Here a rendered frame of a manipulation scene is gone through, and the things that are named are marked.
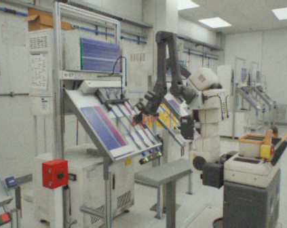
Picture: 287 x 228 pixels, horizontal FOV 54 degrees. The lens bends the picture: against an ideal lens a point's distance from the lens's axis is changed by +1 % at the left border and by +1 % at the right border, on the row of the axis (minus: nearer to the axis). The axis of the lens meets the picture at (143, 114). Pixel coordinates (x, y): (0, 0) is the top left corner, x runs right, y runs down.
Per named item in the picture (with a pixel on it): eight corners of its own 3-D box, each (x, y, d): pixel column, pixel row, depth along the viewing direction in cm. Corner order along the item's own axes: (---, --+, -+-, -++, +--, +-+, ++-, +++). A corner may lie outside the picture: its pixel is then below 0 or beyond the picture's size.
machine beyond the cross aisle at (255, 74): (277, 129, 800) (280, 62, 780) (271, 133, 732) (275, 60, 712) (228, 125, 875) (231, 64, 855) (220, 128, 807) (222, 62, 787)
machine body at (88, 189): (134, 210, 281) (134, 150, 275) (83, 243, 223) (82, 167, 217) (88, 196, 317) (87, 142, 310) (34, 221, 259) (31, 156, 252)
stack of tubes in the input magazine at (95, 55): (120, 72, 271) (120, 44, 268) (82, 70, 229) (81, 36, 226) (110, 72, 278) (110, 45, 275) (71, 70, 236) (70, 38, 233)
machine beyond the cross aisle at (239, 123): (266, 136, 681) (270, 58, 661) (259, 142, 613) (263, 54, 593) (212, 131, 756) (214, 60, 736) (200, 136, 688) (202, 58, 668)
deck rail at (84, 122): (110, 165, 203) (115, 161, 200) (108, 166, 201) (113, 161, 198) (63, 94, 225) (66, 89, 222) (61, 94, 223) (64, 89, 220)
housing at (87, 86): (117, 96, 278) (125, 86, 272) (81, 98, 238) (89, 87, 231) (112, 90, 281) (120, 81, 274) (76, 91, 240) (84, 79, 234)
